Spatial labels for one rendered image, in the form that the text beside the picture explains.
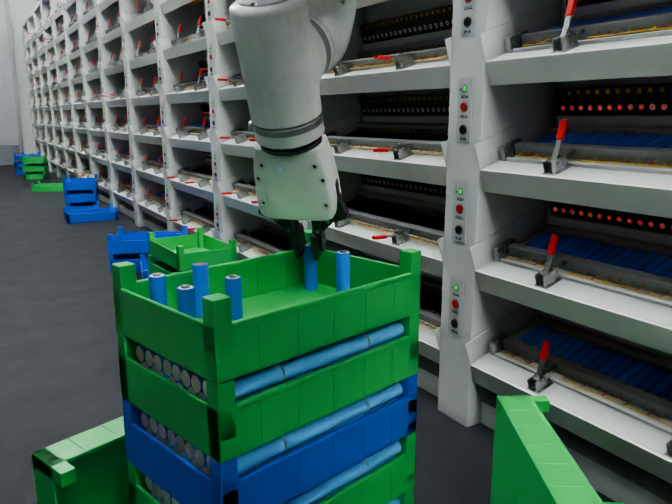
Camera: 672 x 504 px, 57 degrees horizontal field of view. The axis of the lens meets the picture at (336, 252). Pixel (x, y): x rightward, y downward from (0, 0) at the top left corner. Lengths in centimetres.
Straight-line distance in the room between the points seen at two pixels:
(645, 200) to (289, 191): 53
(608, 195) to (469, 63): 39
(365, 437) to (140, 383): 26
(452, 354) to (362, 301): 68
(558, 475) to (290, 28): 62
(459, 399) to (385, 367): 63
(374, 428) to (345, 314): 16
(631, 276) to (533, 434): 32
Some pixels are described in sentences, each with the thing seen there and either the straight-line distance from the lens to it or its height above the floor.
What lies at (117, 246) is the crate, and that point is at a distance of 272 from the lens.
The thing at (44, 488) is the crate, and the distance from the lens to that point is 96.
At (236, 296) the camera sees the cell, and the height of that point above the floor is 45.
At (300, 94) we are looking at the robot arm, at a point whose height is 66.
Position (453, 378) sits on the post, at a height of 9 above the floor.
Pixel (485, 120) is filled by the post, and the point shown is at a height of 63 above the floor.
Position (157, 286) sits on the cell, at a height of 46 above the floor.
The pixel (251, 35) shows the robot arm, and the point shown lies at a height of 72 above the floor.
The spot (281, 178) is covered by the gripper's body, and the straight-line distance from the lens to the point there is 76.
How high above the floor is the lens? 64
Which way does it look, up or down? 12 degrees down
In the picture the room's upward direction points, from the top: straight up
